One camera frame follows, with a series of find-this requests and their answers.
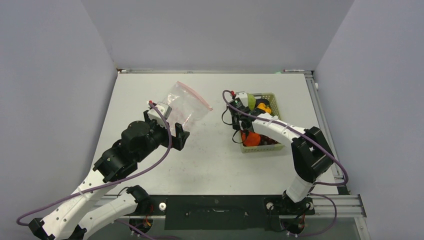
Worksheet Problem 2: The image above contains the purple eggplant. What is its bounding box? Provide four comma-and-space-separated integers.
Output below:
255, 98, 270, 107

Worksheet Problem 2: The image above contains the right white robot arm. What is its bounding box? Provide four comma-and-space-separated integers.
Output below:
227, 98, 334, 214

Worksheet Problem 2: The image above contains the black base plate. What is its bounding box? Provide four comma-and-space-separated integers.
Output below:
129, 194, 315, 231

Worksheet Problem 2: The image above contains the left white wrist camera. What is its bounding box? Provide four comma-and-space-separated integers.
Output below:
147, 101, 172, 127

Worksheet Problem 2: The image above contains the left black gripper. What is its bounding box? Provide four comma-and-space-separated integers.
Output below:
134, 110, 189, 163

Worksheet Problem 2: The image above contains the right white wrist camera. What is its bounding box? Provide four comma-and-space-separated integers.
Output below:
231, 91, 249, 107

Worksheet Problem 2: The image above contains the orange tangerine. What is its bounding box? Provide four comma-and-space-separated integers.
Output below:
241, 131, 261, 147

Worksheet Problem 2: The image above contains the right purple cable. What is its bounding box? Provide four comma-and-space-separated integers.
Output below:
221, 89, 349, 237

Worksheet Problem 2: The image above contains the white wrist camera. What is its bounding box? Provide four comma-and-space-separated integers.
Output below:
231, 91, 249, 107
147, 101, 172, 127

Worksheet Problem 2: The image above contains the dark red grape bunch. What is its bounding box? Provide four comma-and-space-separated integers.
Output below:
260, 135, 278, 146

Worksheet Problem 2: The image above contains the orange bell pepper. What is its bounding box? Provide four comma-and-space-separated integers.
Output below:
257, 102, 272, 114

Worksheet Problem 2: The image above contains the beige plastic basket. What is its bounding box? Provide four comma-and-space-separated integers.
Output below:
238, 92, 284, 154

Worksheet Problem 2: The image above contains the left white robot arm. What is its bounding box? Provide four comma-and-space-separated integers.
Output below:
28, 108, 190, 240

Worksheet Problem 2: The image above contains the purple cable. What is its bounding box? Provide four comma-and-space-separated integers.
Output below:
16, 100, 173, 227
221, 89, 349, 237

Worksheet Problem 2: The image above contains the clear zip top bag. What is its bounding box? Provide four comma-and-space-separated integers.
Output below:
162, 81, 213, 135

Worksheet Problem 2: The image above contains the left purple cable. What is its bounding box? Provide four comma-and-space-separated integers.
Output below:
16, 100, 173, 227

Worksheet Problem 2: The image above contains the green cabbage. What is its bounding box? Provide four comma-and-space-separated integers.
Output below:
247, 93, 257, 111

